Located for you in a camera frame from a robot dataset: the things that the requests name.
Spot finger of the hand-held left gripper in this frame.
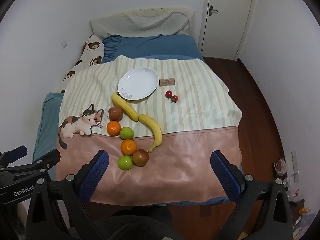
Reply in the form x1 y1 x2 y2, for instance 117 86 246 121
0 145 28 167
32 149 61 173

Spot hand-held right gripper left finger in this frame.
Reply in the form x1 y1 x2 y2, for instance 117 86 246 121
26 150 110 240

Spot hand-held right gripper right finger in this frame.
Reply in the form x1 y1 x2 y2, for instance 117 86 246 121
210 150 293 240

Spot green apple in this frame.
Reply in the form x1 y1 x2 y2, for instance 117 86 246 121
119 127 135 140
118 155 134 170

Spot orange tangerine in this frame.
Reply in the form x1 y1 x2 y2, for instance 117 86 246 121
120 139 138 156
106 121 122 137

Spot red-brown apple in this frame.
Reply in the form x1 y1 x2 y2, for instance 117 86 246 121
108 106 123 121
132 149 150 167

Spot yellow banana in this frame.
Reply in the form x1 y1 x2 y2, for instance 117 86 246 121
111 93 139 122
138 114 163 153

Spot white oval plate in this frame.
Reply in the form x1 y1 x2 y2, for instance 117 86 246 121
117 67 159 101

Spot striped cat print blanket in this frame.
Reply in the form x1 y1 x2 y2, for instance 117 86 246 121
55 55 243 207

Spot clear plastic bag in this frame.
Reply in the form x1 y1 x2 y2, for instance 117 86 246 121
273 159 288 177

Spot white power strip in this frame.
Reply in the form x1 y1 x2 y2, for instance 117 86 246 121
291 151 300 183

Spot bear print pillow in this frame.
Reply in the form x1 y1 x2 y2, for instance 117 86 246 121
62 34 105 82

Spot blue pillow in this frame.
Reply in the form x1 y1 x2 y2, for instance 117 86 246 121
101 34 204 63

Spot white door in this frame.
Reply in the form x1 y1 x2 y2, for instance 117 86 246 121
200 0 258 60

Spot grey quilted pillow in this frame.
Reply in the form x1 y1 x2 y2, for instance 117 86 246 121
89 11 192 40

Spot cream fleece headboard cover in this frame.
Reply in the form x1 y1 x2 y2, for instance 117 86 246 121
120 6 196 34

